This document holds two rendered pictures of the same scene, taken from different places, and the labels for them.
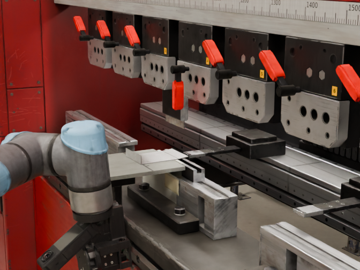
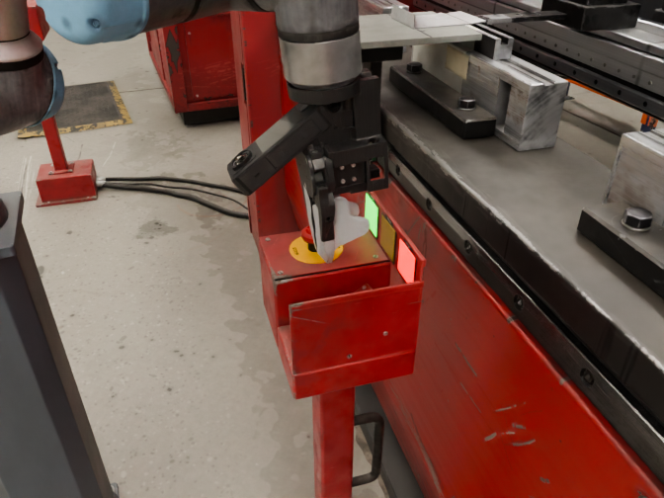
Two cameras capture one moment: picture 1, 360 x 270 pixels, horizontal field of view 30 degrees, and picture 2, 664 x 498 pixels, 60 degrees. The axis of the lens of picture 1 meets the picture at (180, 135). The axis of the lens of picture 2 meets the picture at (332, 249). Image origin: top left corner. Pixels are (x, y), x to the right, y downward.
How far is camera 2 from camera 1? 63 cm
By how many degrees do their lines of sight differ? 22
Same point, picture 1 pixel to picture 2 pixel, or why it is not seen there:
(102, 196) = (341, 52)
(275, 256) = (647, 189)
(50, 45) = not seen: outside the picture
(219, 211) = (536, 107)
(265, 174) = (599, 58)
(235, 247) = (554, 165)
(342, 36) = not seen: outside the picture
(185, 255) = (473, 173)
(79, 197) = (295, 53)
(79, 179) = (296, 13)
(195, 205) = (493, 96)
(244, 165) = (561, 44)
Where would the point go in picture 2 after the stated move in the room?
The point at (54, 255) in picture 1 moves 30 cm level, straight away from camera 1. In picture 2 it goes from (252, 160) to (274, 72)
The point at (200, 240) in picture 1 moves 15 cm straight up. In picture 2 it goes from (497, 150) to (515, 41)
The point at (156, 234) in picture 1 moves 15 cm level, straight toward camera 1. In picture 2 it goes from (429, 137) to (428, 182)
